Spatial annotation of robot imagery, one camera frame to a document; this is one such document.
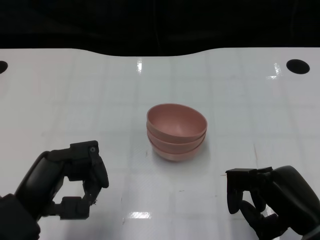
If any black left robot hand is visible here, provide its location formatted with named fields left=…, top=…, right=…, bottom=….
left=14, top=140, right=110, bottom=221

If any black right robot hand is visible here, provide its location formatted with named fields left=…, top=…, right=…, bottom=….
left=225, top=165, right=320, bottom=240

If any black backdrop cloth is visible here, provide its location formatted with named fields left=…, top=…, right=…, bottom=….
left=0, top=0, right=320, bottom=58

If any pink plastic bowl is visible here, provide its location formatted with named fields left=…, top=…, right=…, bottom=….
left=149, top=138, right=205, bottom=163
left=146, top=103, right=209, bottom=140
left=146, top=124, right=207, bottom=153

